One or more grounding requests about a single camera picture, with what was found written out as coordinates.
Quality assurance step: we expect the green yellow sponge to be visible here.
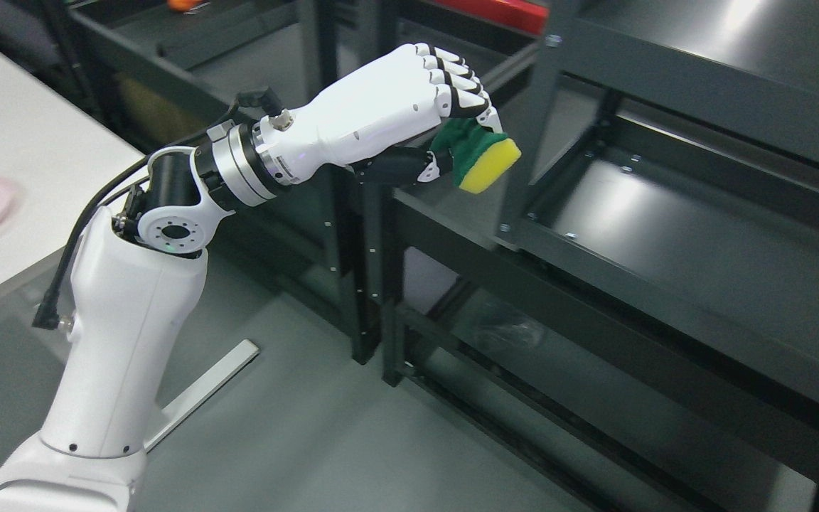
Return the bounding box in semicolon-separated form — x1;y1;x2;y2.
429;119;521;194

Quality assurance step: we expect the orange toy gourd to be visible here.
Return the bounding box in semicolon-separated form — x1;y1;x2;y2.
166;0;202;13

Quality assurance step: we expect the grey metal shelf unit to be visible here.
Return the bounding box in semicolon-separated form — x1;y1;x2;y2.
381;0;819;512

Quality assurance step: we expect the red metal beam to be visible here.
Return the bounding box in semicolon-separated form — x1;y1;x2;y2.
434;1;550;36

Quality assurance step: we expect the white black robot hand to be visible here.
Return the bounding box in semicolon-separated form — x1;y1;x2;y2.
254;43;503;185

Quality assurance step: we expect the clear plastic bag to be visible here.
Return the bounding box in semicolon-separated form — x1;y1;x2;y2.
471;309;545;353

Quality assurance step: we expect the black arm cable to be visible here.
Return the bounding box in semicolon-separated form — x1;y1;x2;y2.
31;87;286;331

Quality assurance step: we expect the white table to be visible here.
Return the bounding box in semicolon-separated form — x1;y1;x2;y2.
0;53;141;298

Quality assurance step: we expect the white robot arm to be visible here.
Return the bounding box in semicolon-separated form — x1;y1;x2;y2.
0;119;331;511

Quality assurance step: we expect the black metal shelving rack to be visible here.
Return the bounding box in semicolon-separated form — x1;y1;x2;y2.
0;0;560;388

